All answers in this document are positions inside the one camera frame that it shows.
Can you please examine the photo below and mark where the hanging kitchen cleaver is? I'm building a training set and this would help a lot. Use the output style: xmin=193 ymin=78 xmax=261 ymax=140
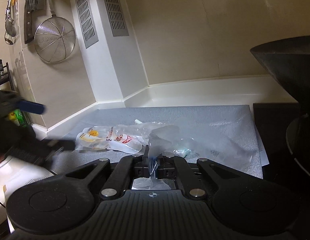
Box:
xmin=24 ymin=0 xmax=45 ymax=44

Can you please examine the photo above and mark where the right wall vent grille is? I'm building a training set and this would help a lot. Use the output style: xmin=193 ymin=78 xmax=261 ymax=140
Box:
xmin=104 ymin=0 xmax=129 ymax=37

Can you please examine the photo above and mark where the printed clear sauce pouch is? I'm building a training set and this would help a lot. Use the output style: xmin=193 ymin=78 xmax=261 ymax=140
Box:
xmin=76 ymin=126 xmax=144 ymax=154

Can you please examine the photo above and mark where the black wire spice rack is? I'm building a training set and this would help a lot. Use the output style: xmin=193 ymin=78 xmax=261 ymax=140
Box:
xmin=0 ymin=62 xmax=15 ymax=91

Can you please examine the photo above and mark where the wall vent grille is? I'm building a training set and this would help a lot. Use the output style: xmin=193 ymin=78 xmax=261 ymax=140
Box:
xmin=75 ymin=0 xmax=99 ymax=49
xmin=104 ymin=0 xmax=129 ymax=37

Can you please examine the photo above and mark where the clear plastic bag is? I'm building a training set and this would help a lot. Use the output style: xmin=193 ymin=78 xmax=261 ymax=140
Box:
xmin=132 ymin=125 xmax=256 ymax=190

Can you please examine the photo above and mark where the hanging metal ladle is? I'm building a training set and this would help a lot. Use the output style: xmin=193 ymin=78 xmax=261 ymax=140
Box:
xmin=4 ymin=0 xmax=16 ymax=45

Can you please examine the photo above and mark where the black wok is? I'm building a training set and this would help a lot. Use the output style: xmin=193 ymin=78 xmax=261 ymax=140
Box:
xmin=250 ymin=35 xmax=310 ymax=108

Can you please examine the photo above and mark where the round wire mesh strainer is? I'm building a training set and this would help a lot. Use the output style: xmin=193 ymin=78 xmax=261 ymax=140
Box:
xmin=34 ymin=0 xmax=76 ymax=63

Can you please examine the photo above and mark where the left wall vent grille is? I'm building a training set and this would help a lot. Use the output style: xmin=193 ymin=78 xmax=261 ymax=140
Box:
xmin=75 ymin=0 xmax=99 ymax=49

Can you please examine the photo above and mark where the yellow green seasoning bag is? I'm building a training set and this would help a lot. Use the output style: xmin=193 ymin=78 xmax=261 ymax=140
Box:
xmin=8 ymin=109 xmax=28 ymax=127

